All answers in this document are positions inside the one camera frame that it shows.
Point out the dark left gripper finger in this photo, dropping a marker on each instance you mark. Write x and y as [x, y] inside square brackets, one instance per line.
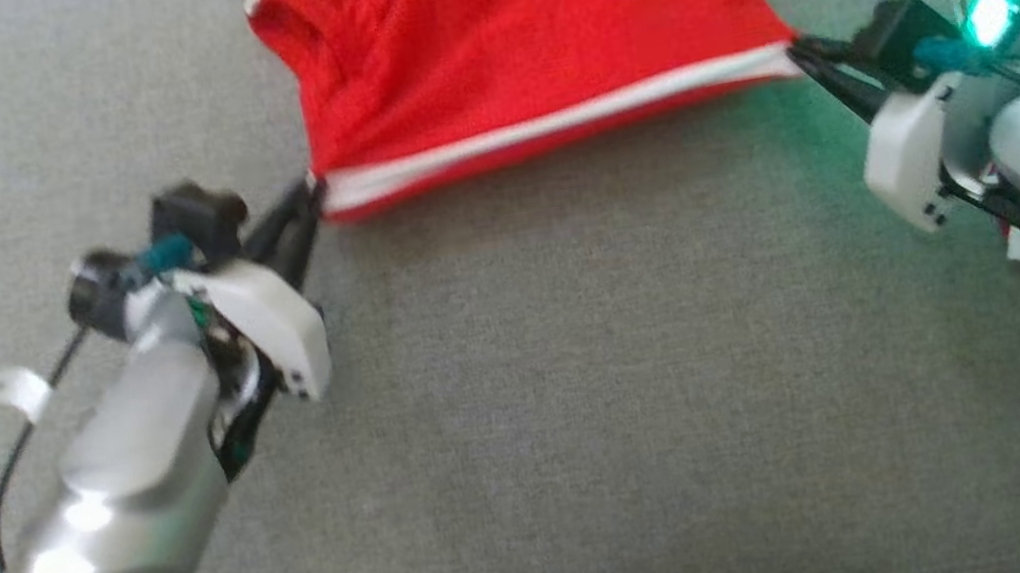
[283, 221]
[306, 241]

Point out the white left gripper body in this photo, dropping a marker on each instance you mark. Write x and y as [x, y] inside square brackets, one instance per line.
[272, 317]

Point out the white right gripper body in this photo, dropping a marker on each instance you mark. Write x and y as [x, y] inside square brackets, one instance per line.
[904, 152]

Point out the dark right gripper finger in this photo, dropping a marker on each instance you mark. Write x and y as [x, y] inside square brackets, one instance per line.
[844, 52]
[844, 87]

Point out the red shorts with white stripe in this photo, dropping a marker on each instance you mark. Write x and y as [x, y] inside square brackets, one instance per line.
[486, 57]

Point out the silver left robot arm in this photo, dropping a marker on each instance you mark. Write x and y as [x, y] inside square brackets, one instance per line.
[125, 485]

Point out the grey sofa seat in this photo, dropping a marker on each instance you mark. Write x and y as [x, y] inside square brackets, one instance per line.
[590, 416]

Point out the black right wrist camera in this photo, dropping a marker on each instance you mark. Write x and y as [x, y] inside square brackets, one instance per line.
[902, 36]

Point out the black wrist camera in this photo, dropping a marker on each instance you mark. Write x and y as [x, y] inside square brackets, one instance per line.
[902, 36]
[196, 217]

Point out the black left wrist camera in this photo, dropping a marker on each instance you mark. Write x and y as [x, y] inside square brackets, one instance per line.
[196, 217]

